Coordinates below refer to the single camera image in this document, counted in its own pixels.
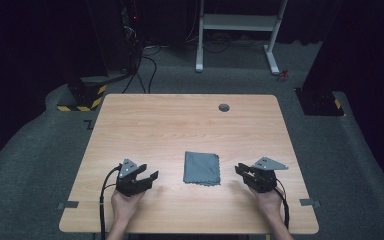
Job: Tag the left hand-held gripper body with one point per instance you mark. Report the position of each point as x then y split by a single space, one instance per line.
128 183

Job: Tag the white metal stand frame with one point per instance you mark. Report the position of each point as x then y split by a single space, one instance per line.
236 22

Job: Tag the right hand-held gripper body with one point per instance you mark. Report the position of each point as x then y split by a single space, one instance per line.
263 176

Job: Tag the person's right hand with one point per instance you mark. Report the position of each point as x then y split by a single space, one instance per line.
268 201

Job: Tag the dark equipment rack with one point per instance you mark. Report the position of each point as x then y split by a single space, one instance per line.
130 33

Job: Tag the grey tape piece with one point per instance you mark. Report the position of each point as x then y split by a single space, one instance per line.
68 204
310 202

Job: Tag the person's left hand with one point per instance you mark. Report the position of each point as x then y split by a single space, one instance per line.
125 205

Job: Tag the black stand base yellow mark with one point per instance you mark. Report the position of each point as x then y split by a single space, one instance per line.
318 103

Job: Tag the black yellow striped stand base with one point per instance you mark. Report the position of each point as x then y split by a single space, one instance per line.
86 96

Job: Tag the grey cloth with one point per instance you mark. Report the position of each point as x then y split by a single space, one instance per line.
201 168

